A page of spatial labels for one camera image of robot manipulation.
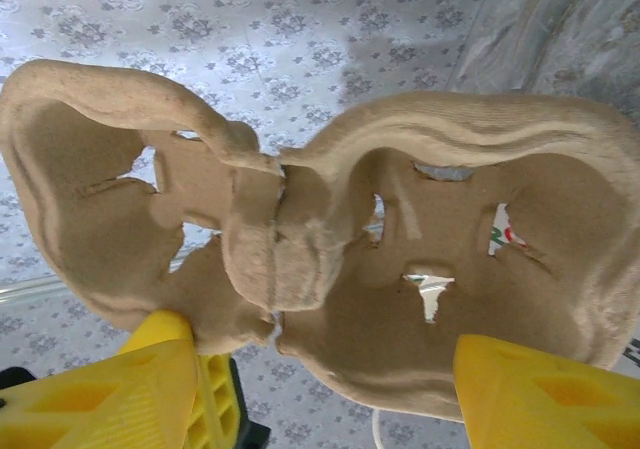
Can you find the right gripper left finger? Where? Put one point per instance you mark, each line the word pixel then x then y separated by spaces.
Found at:
pixel 100 409

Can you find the brown pulp cup carrier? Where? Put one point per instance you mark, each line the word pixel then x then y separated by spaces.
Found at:
pixel 450 319

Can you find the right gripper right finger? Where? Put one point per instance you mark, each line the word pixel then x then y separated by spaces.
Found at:
pixel 550 404

